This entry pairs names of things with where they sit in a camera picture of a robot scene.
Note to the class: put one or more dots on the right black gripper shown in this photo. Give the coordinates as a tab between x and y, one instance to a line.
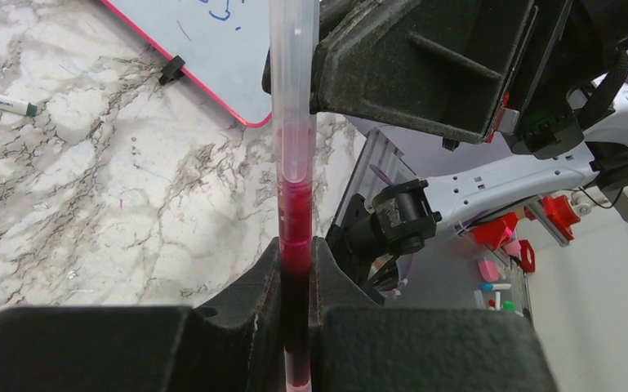
460	70

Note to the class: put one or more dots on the pink red pen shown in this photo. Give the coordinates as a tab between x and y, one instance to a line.
296	259

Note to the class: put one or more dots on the white green acrylic marker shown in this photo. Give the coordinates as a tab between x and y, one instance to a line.
15	106

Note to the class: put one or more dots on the clear pen cap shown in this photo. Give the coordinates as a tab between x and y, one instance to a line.
293	36

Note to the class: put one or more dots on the pink framed whiteboard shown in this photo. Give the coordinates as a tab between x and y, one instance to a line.
223	45

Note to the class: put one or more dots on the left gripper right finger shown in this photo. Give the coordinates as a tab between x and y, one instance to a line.
357	345

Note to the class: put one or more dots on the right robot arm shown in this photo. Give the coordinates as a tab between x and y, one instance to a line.
590	64

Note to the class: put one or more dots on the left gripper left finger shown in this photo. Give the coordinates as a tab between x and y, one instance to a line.
230	343

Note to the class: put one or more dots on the black whiteboard clip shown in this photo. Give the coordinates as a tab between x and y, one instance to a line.
172	71

